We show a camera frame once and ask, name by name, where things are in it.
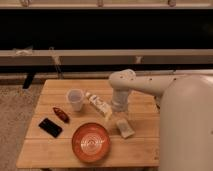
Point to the orange ceramic bowl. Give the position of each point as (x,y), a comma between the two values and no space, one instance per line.
(91,142)

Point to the wooden table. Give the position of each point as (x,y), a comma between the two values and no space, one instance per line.
(41,150)

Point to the black rectangular object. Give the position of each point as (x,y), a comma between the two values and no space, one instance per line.
(50,127)

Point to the dark red oblong object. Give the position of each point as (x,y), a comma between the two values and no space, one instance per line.
(61,114)

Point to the white squeeze bottle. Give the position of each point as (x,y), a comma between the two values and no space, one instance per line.
(100,105)

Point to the clear plastic cup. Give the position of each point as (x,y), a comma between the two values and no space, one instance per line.
(75,97)

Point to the grey metal rail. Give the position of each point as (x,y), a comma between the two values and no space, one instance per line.
(104,57)

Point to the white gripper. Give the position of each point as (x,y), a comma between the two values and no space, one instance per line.
(119,103)

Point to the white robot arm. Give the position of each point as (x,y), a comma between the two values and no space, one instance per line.
(186,115)

